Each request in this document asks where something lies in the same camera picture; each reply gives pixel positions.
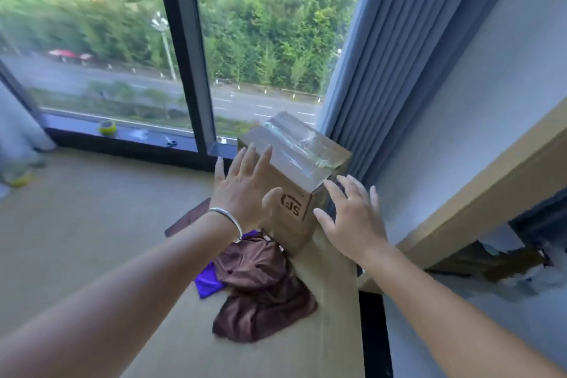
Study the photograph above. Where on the person's left hand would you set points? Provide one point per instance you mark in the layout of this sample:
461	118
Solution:
241	200

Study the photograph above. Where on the person's right hand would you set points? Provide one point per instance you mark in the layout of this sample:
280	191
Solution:
359	227

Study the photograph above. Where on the purple towel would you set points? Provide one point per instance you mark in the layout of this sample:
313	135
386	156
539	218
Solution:
208	280

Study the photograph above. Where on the person's right forearm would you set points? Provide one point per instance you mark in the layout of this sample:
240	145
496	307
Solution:
443	324

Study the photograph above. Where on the brown cardboard box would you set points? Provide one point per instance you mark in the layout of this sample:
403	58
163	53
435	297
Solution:
301	156

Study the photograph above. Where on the black scissors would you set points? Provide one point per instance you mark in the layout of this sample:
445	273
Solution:
171	142

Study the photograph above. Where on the yellow tape roll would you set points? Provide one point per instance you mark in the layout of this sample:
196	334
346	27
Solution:
107	128

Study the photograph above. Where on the dark framed window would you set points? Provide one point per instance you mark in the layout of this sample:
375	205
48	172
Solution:
186	59

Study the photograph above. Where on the white sheer curtain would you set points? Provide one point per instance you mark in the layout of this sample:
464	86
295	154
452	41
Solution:
17	125
350	59

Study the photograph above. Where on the blue grey curtain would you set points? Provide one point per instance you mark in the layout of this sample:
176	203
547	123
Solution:
421	36

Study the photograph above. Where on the clear bag of yellow items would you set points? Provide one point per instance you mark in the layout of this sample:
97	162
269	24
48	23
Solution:
17	178

